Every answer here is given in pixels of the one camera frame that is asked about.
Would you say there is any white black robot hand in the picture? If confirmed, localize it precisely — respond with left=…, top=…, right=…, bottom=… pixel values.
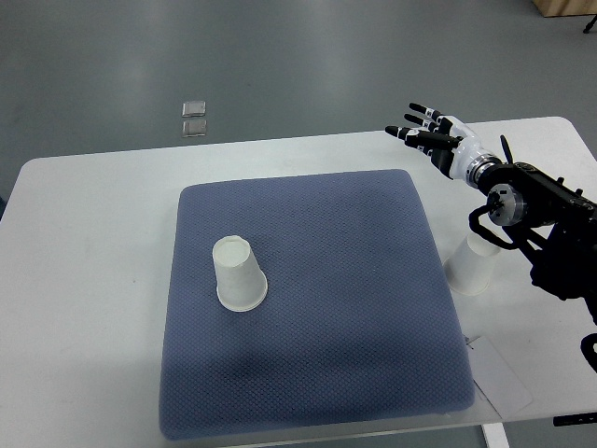
left=385, top=103, right=502, bottom=189

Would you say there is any white paper cup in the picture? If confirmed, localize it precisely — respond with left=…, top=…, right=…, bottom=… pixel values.
left=443, top=232, right=501, bottom=296
left=212, top=235, right=268, bottom=313

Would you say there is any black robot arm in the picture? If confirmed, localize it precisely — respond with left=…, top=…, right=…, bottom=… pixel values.
left=469, top=136, right=596, bottom=317

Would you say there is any wooden box corner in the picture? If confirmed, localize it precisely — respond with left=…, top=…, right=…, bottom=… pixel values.
left=533, top=0, right=596, bottom=18

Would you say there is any black tripod foot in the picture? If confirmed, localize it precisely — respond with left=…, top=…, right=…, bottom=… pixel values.
left=582, top=15, right=597, bottom=34

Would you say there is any blue textured cushion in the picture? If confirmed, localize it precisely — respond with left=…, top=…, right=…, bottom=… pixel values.
left=160, top=169, right=475, bottom=440

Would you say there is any white paper cup on cushion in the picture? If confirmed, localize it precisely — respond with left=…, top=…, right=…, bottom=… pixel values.
left=212, top=235, right=268, bottom=313

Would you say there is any upper metal floor plate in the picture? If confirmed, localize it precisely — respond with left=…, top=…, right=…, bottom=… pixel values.
left=182, top=100, right=206, bottom=118

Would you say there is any white table leg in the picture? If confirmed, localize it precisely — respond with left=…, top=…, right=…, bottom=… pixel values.
left=481, top=423, right=509, bottom=448

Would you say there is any black table control panel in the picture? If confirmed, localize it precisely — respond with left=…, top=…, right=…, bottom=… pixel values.
left=552, top=413, right=597, bottom=427

